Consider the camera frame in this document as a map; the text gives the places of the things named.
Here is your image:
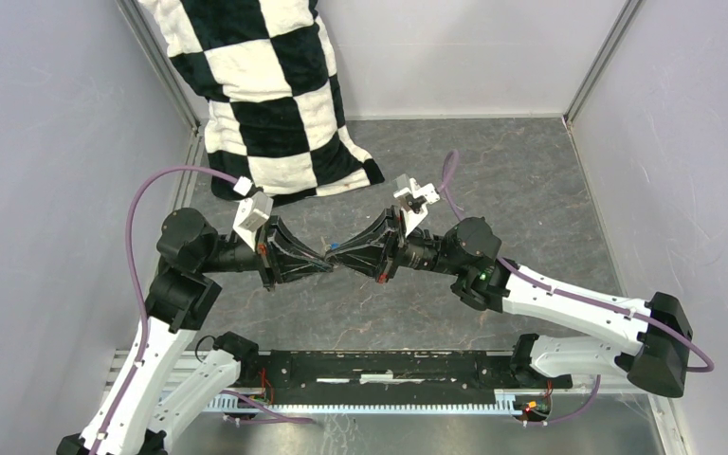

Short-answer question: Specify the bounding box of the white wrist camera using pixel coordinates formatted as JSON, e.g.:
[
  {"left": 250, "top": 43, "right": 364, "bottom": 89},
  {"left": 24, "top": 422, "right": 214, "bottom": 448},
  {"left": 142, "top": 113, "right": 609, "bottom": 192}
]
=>
[
  {"left": 232, "top": 176, "right": 274, "bottom": 251},
  {"left": 393, "top": 174, "right": 440, "bottom": 235}
]

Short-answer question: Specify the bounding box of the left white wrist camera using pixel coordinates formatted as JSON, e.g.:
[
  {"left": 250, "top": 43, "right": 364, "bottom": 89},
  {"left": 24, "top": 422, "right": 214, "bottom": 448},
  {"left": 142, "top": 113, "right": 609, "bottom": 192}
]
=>
[{"left": 232, "top": 176, "right": 274, "bottom": 251}]

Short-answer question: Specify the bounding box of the key with blue tag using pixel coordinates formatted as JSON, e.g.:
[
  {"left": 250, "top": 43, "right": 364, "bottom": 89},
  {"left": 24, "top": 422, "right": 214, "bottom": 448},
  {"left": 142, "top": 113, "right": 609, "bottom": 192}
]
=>
[{"left": 320, "top": 237, "right": 339, "bottom": 252}]

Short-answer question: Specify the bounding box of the white slotted cable duct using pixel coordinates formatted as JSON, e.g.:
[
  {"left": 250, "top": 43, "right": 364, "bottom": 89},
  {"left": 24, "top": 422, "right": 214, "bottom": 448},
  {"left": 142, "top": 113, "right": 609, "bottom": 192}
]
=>
[{"left": 203, "top": 393, "right": 521, "bottom": 417}]

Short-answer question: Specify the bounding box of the purple cable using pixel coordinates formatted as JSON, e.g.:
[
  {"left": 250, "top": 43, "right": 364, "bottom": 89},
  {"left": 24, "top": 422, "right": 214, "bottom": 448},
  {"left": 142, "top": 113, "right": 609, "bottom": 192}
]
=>
[
  {"left": 90, "top": 165, "right": 315, "bottom": 455},
  {"left": 436, "top": 149, "right": 715, "bottom": 427}
]

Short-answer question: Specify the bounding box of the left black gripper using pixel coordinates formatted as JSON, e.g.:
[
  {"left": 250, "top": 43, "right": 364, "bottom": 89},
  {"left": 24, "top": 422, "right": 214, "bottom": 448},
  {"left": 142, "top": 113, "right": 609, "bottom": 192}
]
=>
[{"left": 200, "top": 211, "right": 336, "bottom": 289}]

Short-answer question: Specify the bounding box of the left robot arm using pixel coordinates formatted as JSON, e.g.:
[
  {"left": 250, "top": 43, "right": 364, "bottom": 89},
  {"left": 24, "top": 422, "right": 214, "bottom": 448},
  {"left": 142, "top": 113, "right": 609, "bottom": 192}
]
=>
[{"left": 57, "top": 209, "right": 333, "bottom": 454}]

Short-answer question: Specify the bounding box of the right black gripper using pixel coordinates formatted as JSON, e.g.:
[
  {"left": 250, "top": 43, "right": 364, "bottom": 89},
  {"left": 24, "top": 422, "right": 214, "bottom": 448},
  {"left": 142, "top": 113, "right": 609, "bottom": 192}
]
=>
[{"left": 324, "top": 207, "right": 464, "bottom": 285}]

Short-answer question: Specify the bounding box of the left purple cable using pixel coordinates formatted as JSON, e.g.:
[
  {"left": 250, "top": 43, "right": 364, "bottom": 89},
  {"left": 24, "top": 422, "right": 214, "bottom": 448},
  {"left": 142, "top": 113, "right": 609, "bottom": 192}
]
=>
[{"left": 90, "top": 165, "right": 315, "bottom": 455}]

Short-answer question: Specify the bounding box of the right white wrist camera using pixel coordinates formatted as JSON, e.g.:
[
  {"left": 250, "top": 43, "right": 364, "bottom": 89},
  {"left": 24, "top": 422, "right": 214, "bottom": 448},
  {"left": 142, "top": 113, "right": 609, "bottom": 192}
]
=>
[{"left": 393, "top": 174, "right": 440, "bottom": 235}]

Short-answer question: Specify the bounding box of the black white checkered blanket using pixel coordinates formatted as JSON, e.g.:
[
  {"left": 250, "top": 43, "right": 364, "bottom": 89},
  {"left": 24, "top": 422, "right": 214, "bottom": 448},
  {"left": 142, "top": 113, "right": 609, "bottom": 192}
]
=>
[{"left": 144, "top": 1, "right": 385, "bottom": 206}]

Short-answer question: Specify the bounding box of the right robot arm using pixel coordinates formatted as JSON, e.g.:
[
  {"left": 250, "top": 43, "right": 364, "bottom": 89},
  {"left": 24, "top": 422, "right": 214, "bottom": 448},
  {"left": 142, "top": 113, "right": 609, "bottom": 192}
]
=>
[{"left": 326, "top": 209, "right": 693, "bottom": 398}]

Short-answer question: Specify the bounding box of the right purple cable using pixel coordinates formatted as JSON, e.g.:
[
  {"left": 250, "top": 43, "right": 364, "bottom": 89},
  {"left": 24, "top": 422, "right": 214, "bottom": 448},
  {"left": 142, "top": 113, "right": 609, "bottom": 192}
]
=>
[{"left": 436, "top": 149, "right": 715, "bottom": 427}]

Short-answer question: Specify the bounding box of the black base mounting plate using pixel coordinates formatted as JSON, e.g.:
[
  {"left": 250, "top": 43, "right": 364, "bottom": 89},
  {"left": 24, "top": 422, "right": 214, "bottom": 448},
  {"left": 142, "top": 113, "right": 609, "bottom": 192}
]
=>
[{"left": 231, "top": 351, "right": 573, "bottom": 406}]

